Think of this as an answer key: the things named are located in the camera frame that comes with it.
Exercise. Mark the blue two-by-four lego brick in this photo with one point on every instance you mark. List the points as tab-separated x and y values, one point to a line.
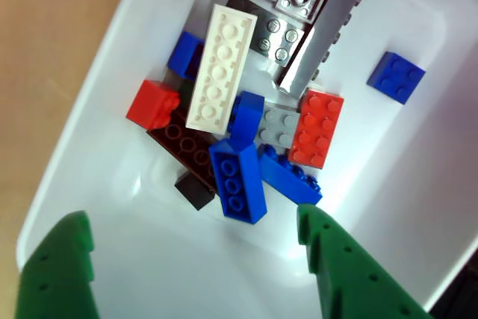
287	181

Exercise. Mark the blue two-by-three lego brick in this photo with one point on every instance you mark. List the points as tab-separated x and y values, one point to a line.
239	181

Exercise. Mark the red long lego brick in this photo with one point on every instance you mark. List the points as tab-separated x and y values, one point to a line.
317	128

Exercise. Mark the black small lego brick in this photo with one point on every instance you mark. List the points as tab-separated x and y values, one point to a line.
196	190

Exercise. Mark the light grey square lego plate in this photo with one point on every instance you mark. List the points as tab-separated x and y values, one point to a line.
278	124

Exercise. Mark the brown long lego brick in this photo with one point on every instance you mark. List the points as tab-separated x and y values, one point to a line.
186	147

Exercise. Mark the red small lego brick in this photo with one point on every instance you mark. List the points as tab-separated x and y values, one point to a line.
149	104

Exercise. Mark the blue small lego brick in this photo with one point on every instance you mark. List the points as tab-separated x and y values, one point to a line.
185	54
396	78
246	117

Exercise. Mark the dark grey long lego plate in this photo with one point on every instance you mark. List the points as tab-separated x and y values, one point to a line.
317	42

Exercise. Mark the white long lego brick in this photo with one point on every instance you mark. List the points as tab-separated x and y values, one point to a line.
220	68

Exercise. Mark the dark green lego brick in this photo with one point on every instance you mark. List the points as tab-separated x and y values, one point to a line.
276	39

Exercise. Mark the white plastic bin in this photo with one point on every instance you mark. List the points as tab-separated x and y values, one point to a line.
392	184

